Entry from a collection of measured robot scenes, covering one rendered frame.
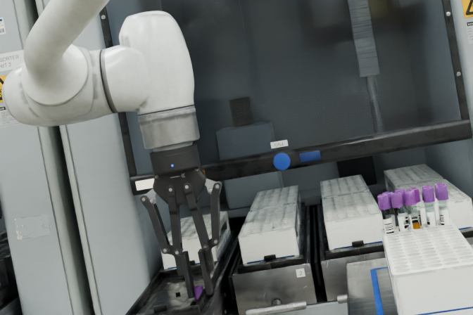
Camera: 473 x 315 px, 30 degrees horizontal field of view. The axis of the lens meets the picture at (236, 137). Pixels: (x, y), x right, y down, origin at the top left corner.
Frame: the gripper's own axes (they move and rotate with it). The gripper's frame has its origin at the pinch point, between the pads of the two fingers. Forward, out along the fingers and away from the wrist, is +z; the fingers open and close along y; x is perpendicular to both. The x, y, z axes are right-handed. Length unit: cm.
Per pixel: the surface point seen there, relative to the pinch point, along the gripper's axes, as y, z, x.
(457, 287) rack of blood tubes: -35, -1, 39
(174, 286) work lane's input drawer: 6.1, 4.0, -11.7
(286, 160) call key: -16.5, -13.6, -16.7
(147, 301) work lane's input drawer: 9.3, 3.9, -3.2
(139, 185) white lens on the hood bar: 10.1, -13.8, -17.7
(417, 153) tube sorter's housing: -47, -3, -96
